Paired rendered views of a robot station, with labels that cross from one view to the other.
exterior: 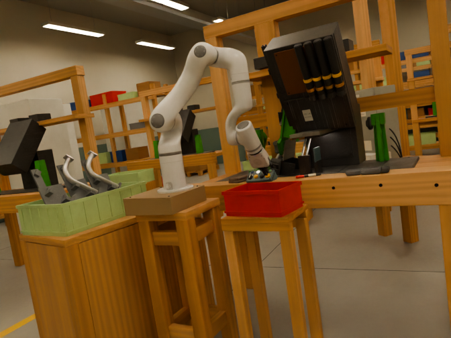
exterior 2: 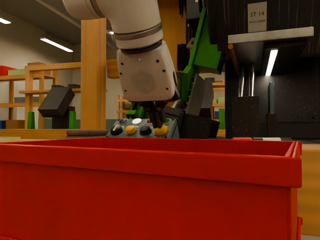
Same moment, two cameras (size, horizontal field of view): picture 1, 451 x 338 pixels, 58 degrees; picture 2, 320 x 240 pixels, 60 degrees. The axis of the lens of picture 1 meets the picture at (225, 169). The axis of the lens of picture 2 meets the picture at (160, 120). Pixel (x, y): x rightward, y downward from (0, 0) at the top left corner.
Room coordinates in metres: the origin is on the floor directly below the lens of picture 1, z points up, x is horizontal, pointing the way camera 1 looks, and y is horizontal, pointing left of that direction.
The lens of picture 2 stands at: (1.56, -0.09, 0.94)
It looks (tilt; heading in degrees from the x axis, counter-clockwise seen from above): 1 degrees up; 348
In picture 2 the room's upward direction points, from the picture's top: straight up
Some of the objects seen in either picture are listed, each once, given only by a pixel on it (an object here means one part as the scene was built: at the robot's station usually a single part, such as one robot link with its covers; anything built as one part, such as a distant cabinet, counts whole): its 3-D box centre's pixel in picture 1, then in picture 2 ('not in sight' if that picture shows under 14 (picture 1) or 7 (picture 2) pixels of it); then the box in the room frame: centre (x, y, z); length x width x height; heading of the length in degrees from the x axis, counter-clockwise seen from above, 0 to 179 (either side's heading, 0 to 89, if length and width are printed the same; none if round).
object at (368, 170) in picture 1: (367, 170); not in sight; (1.92, -0.67, 0.91); 0.20 x 0.11 x 0.03; 63
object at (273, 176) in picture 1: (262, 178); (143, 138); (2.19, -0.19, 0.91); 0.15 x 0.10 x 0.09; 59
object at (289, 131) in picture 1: (290, 125); (209, 48); (2.33, -0.41, 1.17); 0.13 x 0.12 x 0.20; 59
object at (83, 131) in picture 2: (238, 179); (90, 135); (2.30, -0.07, 0.91); 0.10 x 0.08 x 0.03; 139
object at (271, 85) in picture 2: (317, 159); (271, 113); (2.16, -0.50, 0.97); 0.10 x 0.02 x 0.14; 149
